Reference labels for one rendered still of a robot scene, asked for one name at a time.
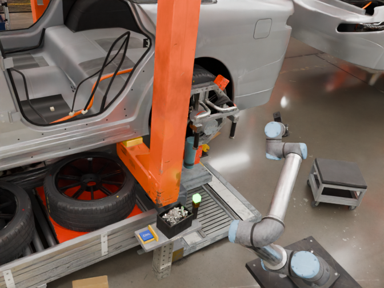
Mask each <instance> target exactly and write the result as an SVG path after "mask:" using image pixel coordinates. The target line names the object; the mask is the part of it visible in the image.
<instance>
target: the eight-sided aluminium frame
mask: <svg viewBox="0 0 384 288"><path fill-rule="evenodd" d="M210 90H214V91H215V92H216V93H217V95H218V96H219V97H221V96H223V95H225V96H227V95H226V94H225V93H224V92H223V91H222V90H221V89H220V88H219V86H218V85H217V84H215V83H214V82H213V81H211V82H206V83H200V84H197V85H192V86H191V92H190V97H191V96H192V95H193V94H196V93H200V92H205V91H210ZM220 108H228V105H227V104H223V105H220ZM217 122H218V127H217V129H216V131H215V132H213V133H212V134H210V135H207V134H204V135H203V136H201V137H200V138H199V144H198V146H200V145H204V144H206V143H208V142H209V141H210V140H211V139H212V137H213V136H215V134H216V133H217V132H218V131H219V130H220V128H221V127H222V126H223V125H224V124H225V123H226V117H223V118H218V119H217Z"/></svg>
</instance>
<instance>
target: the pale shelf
mask: <svg viewBox="0 0 384 288"><path fill-rule="evenodd" d="M156 225H157V223H155V224H153V225H151V227H152V229H153V230H154V231H155V233H156V234H157V236H158V242H157V241H156V240H153V241H151V242H148V243H146V244H143V243H142V241H141V240H140V238H139V237H138V235H139V233H141V232H144V231H146V230H148V227H145V228H142V229H140V230H137V231H135V232H134V235H135V237H136V238H137V240H138V242H139V243H140V244H141V246H142V247H143V249H144V251H145V252H146V253H147V252H149V251H152V250H154V249H156V248H158V247H161V246H163V245H165V244H168V243H170V242H172V241H175V240H177V239H179V238H182V237H184V236H186V235H189V234H191V233H193V232H195V231H198V230H200V229H202V225H201V224H200V222H199V221H198V220H197V219H196V220H194V221H192V225H191V226H190V227H189V228H188V229H186V230H184V231H183V232H181V233H179V234H178V235H176V236H174V237H172V238H171V239H168V238H167V237H166V236H165V235H164V234H163V233H162V232H161V231H160V230H159V229H158V228H157V227H156Z"/></svg>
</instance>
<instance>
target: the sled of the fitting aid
mask: <svg viewBox="0 0 384 288"><path fill-rule="evenodd" d="M200 164H201V165H202V166H204V165H203V164H202V163H201V162H200ZM212 177H213V175H212V174H211V173H210V172H209V171H208V170H207V173H206V174H204V175H201V176H199V177H196V178H193V179H190V180H187V181H184V182H181V183H182V184H183V185H184V187H185V188H187V190H190V189H193V188H195V187H198V186H200V185H204V184H206V183H209V182H211V181H212Z"/></svg>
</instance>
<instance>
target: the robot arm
mask: <svg viewBox="0 0 384 288"><path fill-rule="evenodd" d="M273 117H274V122H270V123H268V124H267V125H266V126H265V134H266V158H268V159H274V160H281V159H282V158H286V159H285V162H284V165H283V168H282V171H281V174H280V177H279V180H278V183H277V186H276V188H275V192H274V195H273V198H272V200H271V204H270V207H269V210H268V212H267V216H265V217H263V218H262V221H261V222H260V223H256V222H248V221H240V220H233V221H232V223H231V224H230V227H229V241H230V242H232V243H238V244H240V245H241V246H243V247H245V248H247V249H248V250H250V251H251V252H252V253H254V254H255V255H256V256H258V257H260V259H261V261H262V262H261V265H262V267H263V269H264V270H267V271H269V272H274V273H279V274H284V275H289V276H292V277H298V278H301V280H303V282H304V283H305V284H307V285H309V286H311V287H321V286H323V285H324V284H325V283H326V282H327V281H328V280H329V277H330V268H329V266H328V264H327V262H326V261H325V260H324V259H322V258H321V257H318V256H315V255H314V254H312V253H310V252H308V251H292V250H286V249H284V248H282V247H281V246H279V245H274V244H273V242H275V241H276V240H277V239H278V238H279V237H280V236H281V235H282V233H283V231H284V229H285V224H284V223H283V220H284V217H285V214H286V210H287V207H288V204H289V200H290V197H291V194H292V191H293V187H294V184H295V180H296V178H297V174H298V170H299V167H300V164H301V162H302V159H306V158H307V147H306V145H305V144H304V143H285V142H282V138H283V137H287V136H290V134H289V131H288V129H287V128H288V126H289V124H283V122H282V117H281V114H280V112H279V111H278V112H276V113H273Z"/></svg>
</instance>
